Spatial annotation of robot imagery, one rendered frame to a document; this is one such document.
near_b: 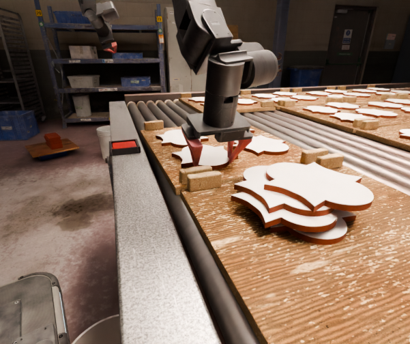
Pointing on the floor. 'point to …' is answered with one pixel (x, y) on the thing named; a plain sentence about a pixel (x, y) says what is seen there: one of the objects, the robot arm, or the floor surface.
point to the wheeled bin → (305, 76)
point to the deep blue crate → (13, 125)
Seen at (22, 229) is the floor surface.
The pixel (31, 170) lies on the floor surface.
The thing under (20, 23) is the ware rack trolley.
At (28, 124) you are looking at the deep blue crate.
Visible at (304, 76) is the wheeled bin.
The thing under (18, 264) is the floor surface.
